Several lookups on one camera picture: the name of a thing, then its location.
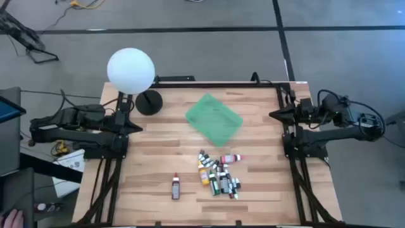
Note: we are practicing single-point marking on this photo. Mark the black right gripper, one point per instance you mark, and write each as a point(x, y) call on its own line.
point(305, 114)

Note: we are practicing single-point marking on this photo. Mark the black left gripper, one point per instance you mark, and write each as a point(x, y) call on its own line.
point(121, 123)

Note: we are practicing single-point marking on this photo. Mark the small dropper food coloring bottle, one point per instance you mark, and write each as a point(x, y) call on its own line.
point(235, 195)
point(233, 183)
point(205, 157)
point(212, 164)
point(225, 166)
point(201, 155)
point(216, 164)
point(219, 170)
point(238, 183)
point(231, 193)
point(208, 162)
point(228, 176)

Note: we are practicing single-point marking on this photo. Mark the yellow food coloring bottle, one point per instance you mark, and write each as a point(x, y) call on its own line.
point(204, 178)

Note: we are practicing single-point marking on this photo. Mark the black food coloring bottle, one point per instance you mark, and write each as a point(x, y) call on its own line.
point(224, 185)

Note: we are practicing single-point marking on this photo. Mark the green food coloring bottle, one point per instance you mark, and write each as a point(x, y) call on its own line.
point(215, 187)

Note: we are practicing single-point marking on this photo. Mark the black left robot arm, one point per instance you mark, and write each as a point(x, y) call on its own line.
point(79, 136)

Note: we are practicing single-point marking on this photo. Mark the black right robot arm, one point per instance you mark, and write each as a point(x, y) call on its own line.
point(332, 134)

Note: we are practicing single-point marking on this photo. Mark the white globe lamp black base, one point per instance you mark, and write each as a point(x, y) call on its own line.
point(130, 71)

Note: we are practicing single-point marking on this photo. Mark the green translucent plastic tray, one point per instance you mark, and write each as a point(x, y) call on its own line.
point(214, 120)

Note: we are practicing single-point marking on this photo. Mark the white cardboard box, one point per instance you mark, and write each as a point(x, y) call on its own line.
point(68, 187)

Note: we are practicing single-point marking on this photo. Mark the black floor beam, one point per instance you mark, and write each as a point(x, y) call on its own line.
point(47, 168)

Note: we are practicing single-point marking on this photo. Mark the red white packet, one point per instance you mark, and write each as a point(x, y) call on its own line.
point(41, 207)

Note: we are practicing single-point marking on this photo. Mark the blue screen monitor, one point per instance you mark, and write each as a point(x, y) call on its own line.
point(8, 111)

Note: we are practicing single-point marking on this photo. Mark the dark grey desk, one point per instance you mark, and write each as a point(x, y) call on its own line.
point(19, 190)

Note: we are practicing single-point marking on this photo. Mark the black tripod stand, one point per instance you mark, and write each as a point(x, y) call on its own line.
point(23, 36)

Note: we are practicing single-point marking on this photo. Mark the person's hand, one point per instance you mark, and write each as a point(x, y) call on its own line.
point(12, 219)

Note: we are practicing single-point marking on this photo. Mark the black aluminium table frame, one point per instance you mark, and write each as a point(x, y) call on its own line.
point(205, 85)

